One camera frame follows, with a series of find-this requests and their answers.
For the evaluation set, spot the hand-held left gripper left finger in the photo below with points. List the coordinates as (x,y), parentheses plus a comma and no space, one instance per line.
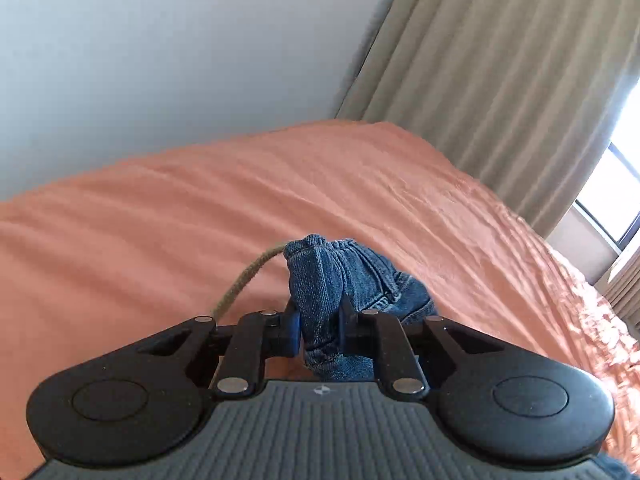
(291,332)

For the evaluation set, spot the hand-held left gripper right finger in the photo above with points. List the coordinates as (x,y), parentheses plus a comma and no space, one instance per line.
(350,335)

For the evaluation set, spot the blue denim pants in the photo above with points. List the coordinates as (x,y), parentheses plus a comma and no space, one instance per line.
(327,285)

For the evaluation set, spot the bed with orange sheet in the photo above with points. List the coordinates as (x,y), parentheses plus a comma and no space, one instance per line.
(150,220)

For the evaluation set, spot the narrow beige curtain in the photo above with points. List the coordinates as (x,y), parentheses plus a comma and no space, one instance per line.
(625,295)

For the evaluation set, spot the dark framed window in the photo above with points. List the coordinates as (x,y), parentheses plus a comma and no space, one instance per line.
(612,200)

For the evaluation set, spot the wide beige curtain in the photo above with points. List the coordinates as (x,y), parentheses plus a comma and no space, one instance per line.
(490,70)

